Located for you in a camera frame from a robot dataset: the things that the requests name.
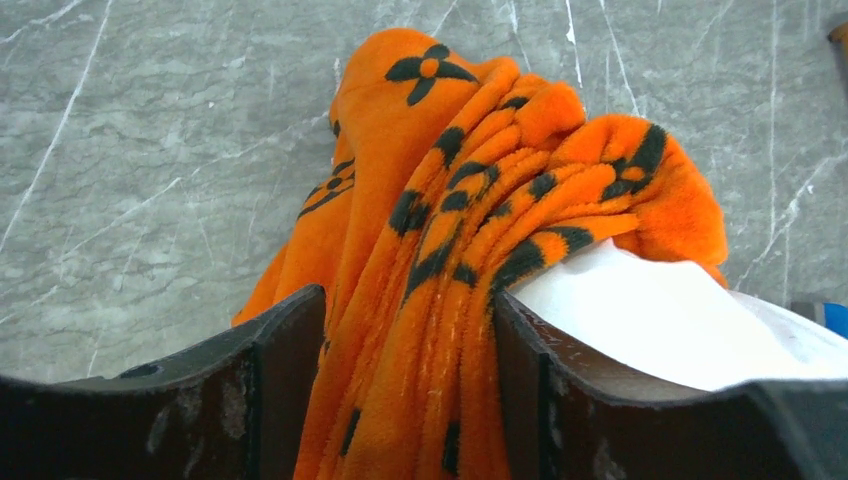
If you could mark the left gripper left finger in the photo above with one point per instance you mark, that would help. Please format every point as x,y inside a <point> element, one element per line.
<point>230,407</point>

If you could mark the orange patterned pillowcase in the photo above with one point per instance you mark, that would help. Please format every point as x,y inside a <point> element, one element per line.
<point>451,182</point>

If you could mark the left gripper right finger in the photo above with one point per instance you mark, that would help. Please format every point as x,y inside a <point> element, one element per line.
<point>571,412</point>

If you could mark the blue block front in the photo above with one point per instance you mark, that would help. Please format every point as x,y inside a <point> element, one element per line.
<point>832,316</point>

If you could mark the orange wooden rack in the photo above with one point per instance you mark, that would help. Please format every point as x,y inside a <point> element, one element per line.
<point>838,35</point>

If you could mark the white pillow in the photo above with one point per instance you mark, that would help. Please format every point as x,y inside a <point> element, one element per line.
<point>673,321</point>

